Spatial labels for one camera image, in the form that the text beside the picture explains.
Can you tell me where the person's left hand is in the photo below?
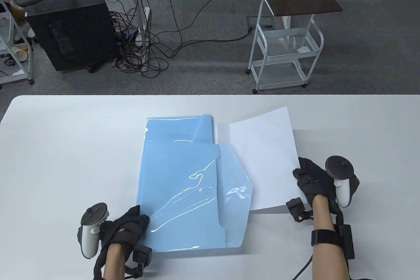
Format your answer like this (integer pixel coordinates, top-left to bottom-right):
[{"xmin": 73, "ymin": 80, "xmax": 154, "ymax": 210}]
[{"xmin": 98, "ymin": 205, "xmax": 151, "ymax": 256}]

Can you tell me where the person's right hand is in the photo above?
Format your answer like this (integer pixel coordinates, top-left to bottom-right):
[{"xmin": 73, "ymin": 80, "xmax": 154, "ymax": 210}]
[{"xmin": 293, "ymin": 157, "xmax": 360, "ymax": 209}]

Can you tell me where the grey and white controller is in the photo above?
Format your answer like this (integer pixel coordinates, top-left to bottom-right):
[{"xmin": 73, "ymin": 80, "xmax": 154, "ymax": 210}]
[
  {"xmin": 325, "ymin": 155, "xmax": 355, "ymax": 208},
  {"xmin": 80, "ymin": 203, "xmax": 109, "ymax": 259}
]

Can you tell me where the wrinkled blue plastic snap folder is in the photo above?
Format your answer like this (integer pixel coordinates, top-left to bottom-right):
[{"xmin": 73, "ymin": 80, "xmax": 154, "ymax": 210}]
[{"xmin": 136, "ymin": 142, "xmax": 256, "ymax": 253}]

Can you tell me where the person's left forearm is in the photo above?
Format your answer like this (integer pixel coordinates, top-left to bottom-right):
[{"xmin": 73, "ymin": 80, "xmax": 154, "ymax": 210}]
[{"xmin": 101, "ymin": 244, "xmax": 128, "ymax": 280}]

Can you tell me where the person's right forearm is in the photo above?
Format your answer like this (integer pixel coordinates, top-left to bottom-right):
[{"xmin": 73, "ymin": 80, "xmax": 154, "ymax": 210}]
[{"xmin": 309, "ymin": 194, "xmax": 351, "ymax": 280}]

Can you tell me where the black glove electronics box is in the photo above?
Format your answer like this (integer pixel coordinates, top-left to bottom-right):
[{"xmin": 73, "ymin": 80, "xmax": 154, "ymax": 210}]
[{"xmin": 339, "ymin": 224, "xmax": 356, "ymax": 260}]

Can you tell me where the grey floor socket plate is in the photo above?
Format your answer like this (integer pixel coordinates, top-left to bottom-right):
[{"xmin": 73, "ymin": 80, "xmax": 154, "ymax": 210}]
[{"xmin": 246, "ymin": 14, "xmax": 276, "ymax": 30}]

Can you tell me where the paper cup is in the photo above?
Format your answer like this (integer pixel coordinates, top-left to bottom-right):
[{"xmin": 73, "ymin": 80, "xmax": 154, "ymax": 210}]
[{"xmin": 11, "ymin": 46, "xmax": 29, "ymax": 62}]

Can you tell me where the black computer tower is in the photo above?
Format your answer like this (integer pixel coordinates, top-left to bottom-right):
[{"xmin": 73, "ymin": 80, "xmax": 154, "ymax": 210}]
[{"xmin": 26, "ymin": 0, "xmax": 120, "ymax": 73}]

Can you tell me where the silver desk leg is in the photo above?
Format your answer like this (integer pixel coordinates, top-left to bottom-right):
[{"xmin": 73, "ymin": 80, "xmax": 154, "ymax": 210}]
[{"xmin": 131, "ymin": 0, "xmax": 152, "ymax": 72}]

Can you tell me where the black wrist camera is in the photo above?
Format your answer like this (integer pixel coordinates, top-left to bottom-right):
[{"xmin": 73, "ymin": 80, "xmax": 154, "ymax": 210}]
[
  {"xmin": 285, "ymin": 197, "xmax": 311, "ymax": 224},
  {"xmin": 126, "ymin": 245, "xmax": 153, "ymax": 279}
]

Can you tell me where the black glove cable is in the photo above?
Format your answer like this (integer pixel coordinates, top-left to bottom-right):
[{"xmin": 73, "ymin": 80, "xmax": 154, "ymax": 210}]
[{"xmin": 291, "ymin": 253, "xmax": 314, "ymax": 280}]

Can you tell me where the tangle of black cables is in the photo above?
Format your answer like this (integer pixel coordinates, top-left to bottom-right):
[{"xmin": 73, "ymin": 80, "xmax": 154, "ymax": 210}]
[{"xmin": 104, "ymin": 8, "xmax": 169, "ymax": 78}]

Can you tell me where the white wire cart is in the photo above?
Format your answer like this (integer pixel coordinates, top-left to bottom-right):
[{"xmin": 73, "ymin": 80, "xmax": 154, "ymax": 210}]
[{"xmin": 0, "ymin": 2, "xmax": 35, "ymax": 89}]

